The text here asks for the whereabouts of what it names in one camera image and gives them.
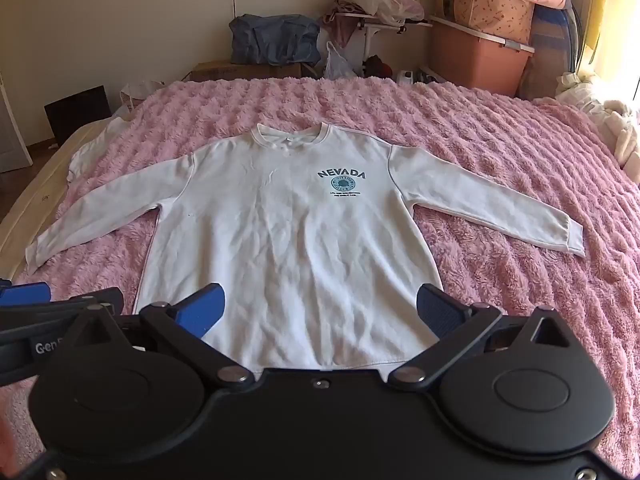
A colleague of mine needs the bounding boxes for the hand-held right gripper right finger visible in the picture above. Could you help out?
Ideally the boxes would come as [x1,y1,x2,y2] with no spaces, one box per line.
[389,283,577,392]

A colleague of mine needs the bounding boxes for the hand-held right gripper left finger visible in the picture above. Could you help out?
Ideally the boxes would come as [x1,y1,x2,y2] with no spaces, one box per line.
[60,282,253,389]

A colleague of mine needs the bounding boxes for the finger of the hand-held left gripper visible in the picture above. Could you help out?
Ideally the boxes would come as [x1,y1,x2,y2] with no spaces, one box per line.
[0,281,53,307]
[0,287,125,329]

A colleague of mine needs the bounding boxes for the white printed sweatshirt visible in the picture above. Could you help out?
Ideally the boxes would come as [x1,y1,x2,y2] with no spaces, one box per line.
[24,121,587,376]

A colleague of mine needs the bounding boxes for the dark red clothes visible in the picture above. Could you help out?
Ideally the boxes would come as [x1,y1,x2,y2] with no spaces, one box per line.
[362,55,396,77]

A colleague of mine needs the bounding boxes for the pink clothes pile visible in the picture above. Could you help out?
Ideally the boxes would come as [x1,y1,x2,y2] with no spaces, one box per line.
[322,2,368,43]

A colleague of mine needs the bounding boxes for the beige mattress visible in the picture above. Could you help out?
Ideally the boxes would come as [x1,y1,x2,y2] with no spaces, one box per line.
[0,119,113,266]

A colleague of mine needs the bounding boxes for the pink fluffy blanket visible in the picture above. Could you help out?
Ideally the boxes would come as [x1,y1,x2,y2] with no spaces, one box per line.
[0,77,640,480]

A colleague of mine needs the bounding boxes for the white door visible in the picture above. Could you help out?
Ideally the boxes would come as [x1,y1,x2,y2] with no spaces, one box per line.
[0,67,33,173]

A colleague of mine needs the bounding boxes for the black panel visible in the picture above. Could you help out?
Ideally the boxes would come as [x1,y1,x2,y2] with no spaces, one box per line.
[44,85,112,142]

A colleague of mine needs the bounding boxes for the white tote bag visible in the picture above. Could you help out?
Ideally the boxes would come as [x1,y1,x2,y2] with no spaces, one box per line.
[119,80,166,111]

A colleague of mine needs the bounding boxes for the cardboard box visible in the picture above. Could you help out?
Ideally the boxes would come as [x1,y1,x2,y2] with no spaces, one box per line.
[181,60,303,83]

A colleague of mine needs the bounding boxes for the pink storage box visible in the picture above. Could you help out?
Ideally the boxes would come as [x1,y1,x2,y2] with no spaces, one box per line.
[429,15,536,98]

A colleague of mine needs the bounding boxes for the white cloth pile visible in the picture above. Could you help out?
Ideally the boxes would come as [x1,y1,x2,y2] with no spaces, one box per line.
[555,72,640,183]

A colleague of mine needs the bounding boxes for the small clear plastic bag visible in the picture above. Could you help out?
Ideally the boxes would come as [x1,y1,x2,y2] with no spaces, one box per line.
[324,40,358,80]

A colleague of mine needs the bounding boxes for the blue storage bag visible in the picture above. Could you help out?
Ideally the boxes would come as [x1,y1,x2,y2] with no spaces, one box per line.
[520,5,581,101]

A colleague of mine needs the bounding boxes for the blue duffel bag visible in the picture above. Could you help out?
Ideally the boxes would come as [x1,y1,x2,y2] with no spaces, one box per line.
[229,14,322,67]

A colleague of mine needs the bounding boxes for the white folding table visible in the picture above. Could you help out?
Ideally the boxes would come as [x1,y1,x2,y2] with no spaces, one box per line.
[334,10,433,68]

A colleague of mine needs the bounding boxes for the patterned fabric storage bag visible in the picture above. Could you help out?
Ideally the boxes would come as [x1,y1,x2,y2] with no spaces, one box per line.
[437,0,535,45]

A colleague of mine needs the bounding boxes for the yellow curtain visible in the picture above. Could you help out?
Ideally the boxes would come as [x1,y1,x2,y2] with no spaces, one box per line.
[580,0,606,68]

